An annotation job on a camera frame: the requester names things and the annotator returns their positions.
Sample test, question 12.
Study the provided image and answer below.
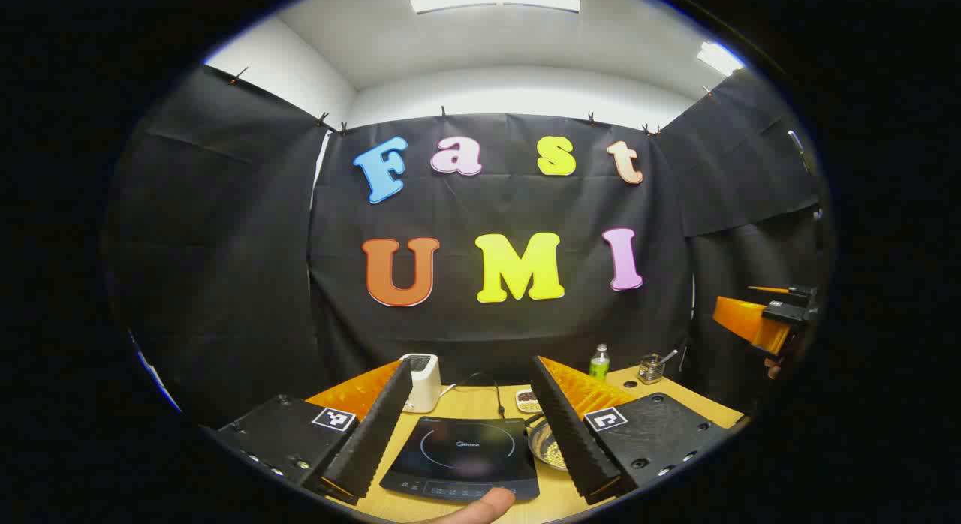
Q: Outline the white toaster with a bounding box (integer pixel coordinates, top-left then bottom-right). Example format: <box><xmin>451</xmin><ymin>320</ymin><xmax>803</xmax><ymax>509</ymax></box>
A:
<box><xmin>399</xmin><ymin>353</ymin><xmax>443</xmax><ymax>414</ymax></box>

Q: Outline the stainless steel pot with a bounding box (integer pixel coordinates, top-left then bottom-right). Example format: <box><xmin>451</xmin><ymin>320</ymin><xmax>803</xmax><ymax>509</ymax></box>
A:
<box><xmin>523</xmin><ymin>413</ymin><xmax>573</xmax><ymax>472</ymax></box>

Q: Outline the black induction cooktop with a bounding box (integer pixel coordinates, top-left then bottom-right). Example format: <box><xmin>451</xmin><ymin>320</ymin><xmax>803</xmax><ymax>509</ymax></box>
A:
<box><xmin>379</xmin><ymin>416</ymin><xmax>541</xmax><ymax>504</ymax></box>

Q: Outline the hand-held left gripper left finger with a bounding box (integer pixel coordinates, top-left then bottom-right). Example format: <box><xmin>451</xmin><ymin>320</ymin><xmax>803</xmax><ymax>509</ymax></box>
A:
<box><xmin>214</xmin><ymin>357</ymin><xmax>414</xmax><ymax>506</ymax></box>

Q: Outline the black backdrop cloth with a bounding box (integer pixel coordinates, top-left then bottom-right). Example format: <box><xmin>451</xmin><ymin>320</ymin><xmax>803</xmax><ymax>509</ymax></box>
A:
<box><xmin>105</xmin><ymin>62</ymin><xmax>830</xmax><ymax>431</ymax></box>

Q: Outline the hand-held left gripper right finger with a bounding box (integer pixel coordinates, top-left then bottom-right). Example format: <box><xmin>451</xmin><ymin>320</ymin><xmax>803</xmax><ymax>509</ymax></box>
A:
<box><xmin>529</xmin><ymin>355</ymin><xmax>734</xmax><ymax>506</ymax></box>

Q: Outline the black power cable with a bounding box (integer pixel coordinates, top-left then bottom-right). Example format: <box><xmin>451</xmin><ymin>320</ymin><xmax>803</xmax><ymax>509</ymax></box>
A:
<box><xmin>458</xmin><ymin>372</ymin><xmax>506</xmax><ymax>420</ymax></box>

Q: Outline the small ceiling light panel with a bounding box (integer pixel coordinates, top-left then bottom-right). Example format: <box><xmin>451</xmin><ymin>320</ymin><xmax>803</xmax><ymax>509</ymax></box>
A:
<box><xmin>696</xmin><ymin>41</ymin><xmax>745</xmax><ymax>77</ymax></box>

